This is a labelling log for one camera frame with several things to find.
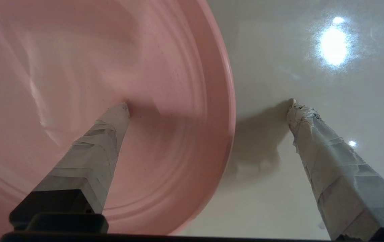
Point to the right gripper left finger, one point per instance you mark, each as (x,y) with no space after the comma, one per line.
(87,161)

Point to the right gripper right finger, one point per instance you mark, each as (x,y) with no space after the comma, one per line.
(340,178)

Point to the pink plate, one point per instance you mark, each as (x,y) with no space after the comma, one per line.
(111,84)

